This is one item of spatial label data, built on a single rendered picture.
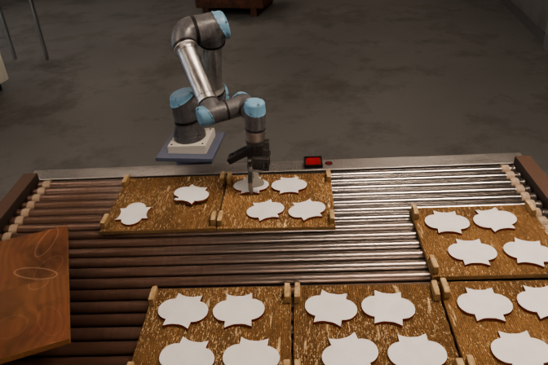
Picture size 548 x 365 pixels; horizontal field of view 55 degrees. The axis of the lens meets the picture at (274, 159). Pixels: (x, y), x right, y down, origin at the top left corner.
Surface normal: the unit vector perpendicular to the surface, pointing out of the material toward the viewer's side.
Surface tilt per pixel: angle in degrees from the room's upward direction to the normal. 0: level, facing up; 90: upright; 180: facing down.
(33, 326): 0
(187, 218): 0
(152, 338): 0
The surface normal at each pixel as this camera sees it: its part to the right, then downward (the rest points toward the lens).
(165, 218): -0.06, -0.87
